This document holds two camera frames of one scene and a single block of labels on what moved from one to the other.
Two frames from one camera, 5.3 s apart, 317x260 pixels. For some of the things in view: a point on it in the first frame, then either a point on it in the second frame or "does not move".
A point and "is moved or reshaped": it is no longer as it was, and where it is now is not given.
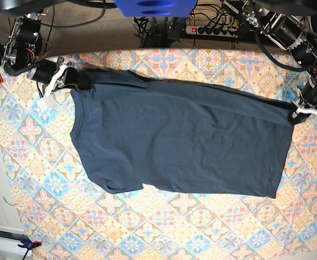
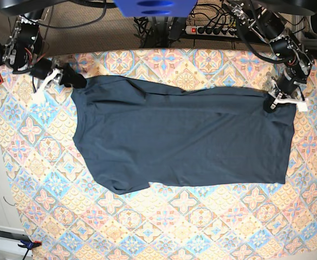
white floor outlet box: (7, 239) does not move
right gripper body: (311, 96) -> (287, 86)
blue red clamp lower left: (27, 245) does not move
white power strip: (211, 31) does not move
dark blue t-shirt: (179, 137) is moved or reshaped
